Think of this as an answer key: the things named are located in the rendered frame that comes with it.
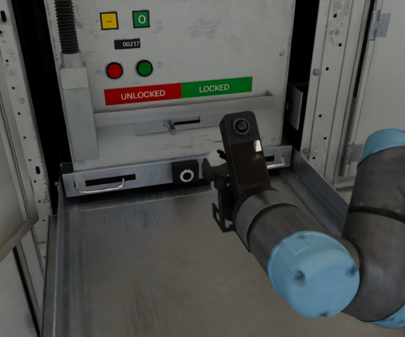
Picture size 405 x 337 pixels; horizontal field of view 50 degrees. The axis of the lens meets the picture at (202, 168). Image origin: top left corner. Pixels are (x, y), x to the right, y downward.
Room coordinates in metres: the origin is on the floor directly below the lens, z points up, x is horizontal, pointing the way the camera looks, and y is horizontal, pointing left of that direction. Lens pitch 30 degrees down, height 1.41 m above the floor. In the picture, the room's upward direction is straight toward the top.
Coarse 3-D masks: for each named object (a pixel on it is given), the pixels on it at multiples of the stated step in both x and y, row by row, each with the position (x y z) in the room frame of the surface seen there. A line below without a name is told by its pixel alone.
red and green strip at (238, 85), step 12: (168, 84) 0.87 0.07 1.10; (180, 84) 0.87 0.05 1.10; (192, 84) 0.88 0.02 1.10; (204, 84) 0.89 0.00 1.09; (216, 84) 0.89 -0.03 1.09; (228, 84) 0.90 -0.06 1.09; (240, 84) 0.91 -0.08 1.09; (108, 96) 0.83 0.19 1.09; (120, 96) 0.84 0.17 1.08; (132, 96) 0.85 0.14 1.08; (144, 96) 0.85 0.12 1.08; (156, 96) 0.86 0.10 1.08; (168, 96) 0.87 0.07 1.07; (180, 96) 0.87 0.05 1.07; (192, 96) 0.88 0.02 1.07
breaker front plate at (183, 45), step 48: (48, 0) 0.81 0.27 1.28; (96, 0) 0.84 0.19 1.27; (144, 0) 0.86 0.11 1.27; (192, 0) 0.88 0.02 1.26; (240, 0) 0.91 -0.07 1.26; (288, 0) 0.93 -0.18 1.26; (96, 48) 0.83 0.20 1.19; (144, 48) 0.86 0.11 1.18; (192, 48) 0.88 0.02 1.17; (240, 48) 0.91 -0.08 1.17; (288, 48) 0.94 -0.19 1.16; (96, 96) 0.83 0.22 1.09; (240, 96) 0.91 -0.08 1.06; (144, 144) 0.85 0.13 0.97; (192, 144) 0.88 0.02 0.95
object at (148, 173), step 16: (288, 144) 0.93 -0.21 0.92; (160, 160) 0.85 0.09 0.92; (176, 160) 0.86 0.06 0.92; (272, 160) 0.92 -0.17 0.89; (288, 160) 0.93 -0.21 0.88; (64, 176) 0.79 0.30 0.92; (96, 176) 0.81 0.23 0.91; (112, 176) 0.82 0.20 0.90; (128, 176) 0.83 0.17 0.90; (144, 176) 0.84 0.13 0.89; (160, 176) 0.85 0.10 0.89
